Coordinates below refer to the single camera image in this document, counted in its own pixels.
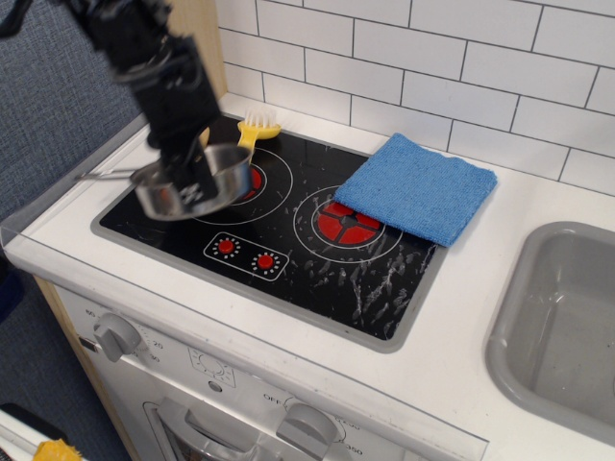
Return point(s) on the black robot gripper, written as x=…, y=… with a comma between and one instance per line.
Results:
x=173, y=91

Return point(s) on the stainless steel pot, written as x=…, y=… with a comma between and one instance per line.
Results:
x=161, y=199

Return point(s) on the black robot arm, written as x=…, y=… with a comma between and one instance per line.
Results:
x=129, y=33

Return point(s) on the black toy stove top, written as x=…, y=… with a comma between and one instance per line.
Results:
x=290, y=246

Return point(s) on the yellow toy bread loaf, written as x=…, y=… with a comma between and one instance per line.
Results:
x=204, y=137

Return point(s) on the yellow dish brush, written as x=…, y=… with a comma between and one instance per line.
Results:
x=259, y=123

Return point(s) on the left grey oven knob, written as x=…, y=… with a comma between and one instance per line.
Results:
x=116, y=336

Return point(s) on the grey oven knob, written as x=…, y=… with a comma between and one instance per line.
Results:
x=116, y=336
x=308, y=430

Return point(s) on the white toy oven front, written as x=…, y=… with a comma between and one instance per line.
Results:
x=174, y=402

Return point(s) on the blue folded cloth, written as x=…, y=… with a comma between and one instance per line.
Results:
x=418, y=191

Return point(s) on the right grey oven knob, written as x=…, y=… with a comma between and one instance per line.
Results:
x=308, y=430

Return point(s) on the yellow object bottom left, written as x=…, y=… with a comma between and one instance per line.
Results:
x=56, y=450

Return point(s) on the grey sink basin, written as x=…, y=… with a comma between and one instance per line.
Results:
x=551, y=349

